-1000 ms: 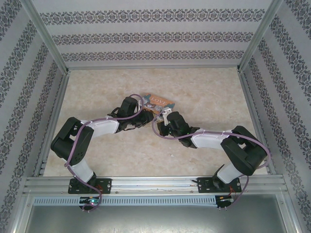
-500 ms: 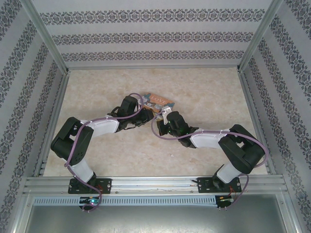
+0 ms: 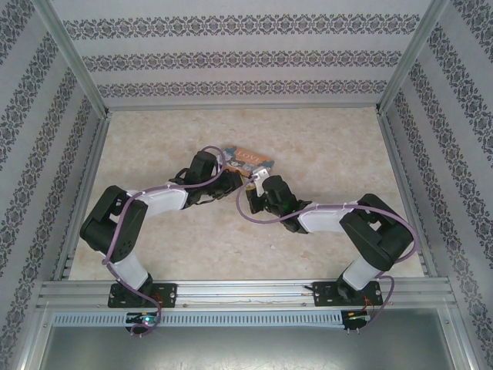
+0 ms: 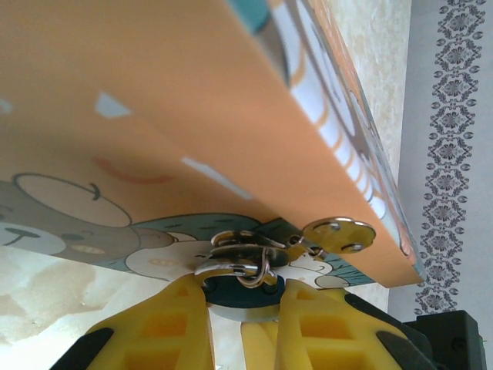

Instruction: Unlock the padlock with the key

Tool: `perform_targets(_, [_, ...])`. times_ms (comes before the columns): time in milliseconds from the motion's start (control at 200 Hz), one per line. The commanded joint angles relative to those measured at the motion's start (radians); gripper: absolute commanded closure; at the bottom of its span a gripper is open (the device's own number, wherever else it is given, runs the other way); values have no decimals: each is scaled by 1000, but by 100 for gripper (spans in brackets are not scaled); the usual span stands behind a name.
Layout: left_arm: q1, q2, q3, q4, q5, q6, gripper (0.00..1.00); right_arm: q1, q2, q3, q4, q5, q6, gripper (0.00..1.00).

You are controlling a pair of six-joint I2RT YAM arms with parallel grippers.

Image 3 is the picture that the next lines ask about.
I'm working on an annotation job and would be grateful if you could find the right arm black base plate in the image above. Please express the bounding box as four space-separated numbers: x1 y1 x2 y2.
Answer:
310 281 384 308

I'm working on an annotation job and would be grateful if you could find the left controller board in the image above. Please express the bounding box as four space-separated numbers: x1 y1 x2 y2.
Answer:
125 311 161 337

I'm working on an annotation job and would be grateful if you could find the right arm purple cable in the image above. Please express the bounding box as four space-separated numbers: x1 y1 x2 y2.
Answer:
236 175 420 332

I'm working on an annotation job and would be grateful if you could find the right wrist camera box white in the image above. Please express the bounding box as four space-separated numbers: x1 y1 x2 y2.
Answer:
252 165 273 196

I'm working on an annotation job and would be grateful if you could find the grey slotted cable duct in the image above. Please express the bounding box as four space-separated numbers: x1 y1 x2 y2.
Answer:
52 311 344 328

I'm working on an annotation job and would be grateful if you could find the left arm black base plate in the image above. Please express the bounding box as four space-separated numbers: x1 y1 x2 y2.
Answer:
108 282 179 309

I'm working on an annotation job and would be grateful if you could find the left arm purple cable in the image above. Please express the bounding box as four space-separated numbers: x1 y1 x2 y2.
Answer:
102 145 232 337

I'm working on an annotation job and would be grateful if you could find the controller board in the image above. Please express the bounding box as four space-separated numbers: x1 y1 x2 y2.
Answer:
344 309 371 332
125 311 161 337

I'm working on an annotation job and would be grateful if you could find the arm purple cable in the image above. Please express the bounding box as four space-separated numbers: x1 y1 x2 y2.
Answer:
236 175 420 332
102 145 232 337

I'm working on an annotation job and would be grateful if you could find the aluminium frame post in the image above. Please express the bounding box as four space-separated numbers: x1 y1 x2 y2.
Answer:
32 0 112 119
376 0 452 116

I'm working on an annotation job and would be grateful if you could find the right controller board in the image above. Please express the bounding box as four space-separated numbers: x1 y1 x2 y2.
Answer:
344 309 371 332

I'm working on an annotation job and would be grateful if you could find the aluminium mounting rail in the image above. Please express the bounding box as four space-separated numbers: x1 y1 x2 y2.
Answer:
36 277 458 310

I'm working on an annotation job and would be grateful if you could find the orange LOVE tin box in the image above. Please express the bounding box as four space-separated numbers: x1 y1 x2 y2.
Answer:
224 145 276 175

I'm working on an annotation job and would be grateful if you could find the aluminium side rail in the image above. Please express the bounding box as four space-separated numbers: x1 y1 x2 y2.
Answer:
377 111 439 278
53 114 112 281

